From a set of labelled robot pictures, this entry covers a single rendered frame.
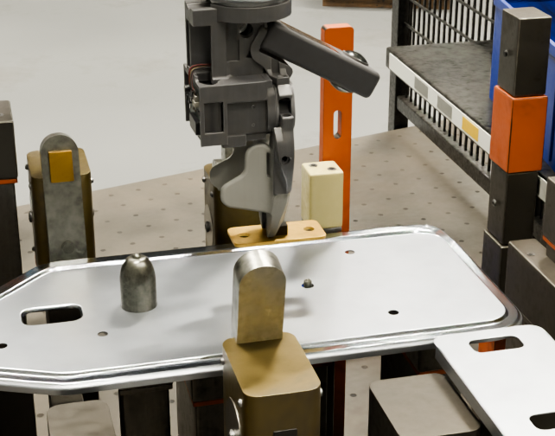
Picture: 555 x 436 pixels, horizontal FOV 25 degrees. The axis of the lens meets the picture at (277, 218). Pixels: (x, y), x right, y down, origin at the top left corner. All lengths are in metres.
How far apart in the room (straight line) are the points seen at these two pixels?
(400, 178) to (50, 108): 2.81
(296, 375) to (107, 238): 1.10
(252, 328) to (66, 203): 0.34
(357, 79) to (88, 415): 0.36
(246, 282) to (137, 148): 3.50
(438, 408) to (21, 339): 0.35
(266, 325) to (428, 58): 0.86
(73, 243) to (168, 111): 3.56
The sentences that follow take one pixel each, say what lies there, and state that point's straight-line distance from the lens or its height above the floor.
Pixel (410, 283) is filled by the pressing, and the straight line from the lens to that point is 1.17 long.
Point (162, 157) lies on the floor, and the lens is 4.33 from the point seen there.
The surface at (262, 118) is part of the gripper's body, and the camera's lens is 1.05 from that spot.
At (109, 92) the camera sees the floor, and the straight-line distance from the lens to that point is 5.04.
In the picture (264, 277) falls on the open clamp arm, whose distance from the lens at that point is 0.93.
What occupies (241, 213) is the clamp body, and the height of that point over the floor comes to 1.02.
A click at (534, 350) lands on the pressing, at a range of 1.07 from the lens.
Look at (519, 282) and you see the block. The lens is 1.25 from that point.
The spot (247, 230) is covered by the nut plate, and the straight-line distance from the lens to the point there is 1.13.
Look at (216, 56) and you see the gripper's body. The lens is 1.04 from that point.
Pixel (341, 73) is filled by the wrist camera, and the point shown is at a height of 1.21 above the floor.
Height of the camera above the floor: 1.51
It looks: 23 degrees down
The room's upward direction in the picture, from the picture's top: straight up
